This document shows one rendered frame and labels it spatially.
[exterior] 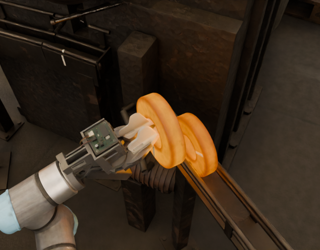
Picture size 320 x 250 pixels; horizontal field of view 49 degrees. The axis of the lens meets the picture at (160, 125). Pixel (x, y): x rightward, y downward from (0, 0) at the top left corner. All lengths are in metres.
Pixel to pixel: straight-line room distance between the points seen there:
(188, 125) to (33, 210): 0.36
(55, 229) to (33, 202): 0.09
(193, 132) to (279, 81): 1.36
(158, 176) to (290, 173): 0.84
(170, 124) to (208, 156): 0.17
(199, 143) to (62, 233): 0.34
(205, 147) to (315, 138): 1.17
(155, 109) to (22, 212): 0.30
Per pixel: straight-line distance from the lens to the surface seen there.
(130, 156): 0.68
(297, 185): 1.71
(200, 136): 0.78
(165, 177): 1.02
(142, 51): 0.93
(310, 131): 1.91
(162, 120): 0.65
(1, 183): 1.74
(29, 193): 0.69
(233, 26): 0.91
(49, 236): 0.75
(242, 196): 0.81
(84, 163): 0.66
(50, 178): 0.67
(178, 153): 0.67
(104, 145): 0.64
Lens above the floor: 1.40
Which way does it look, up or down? 52 degrees down
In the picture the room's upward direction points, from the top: straight up
